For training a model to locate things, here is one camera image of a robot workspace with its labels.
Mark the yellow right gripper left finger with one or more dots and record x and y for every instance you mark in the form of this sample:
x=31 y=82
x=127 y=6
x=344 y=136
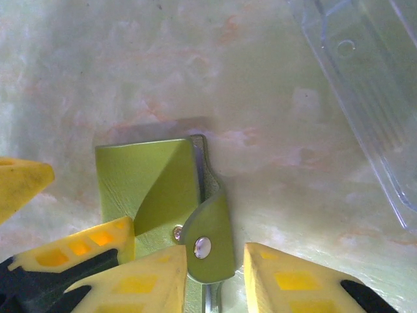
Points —
x=140 y=283

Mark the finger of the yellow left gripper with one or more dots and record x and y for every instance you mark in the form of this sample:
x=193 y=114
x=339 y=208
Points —
x=65 y=254
x=23 y=186

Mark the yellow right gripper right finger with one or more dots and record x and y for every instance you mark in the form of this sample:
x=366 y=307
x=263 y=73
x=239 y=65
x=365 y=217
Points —
x=293 y=283

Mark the small red packet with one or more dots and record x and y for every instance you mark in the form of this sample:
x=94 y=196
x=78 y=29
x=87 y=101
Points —
x=368 y=81

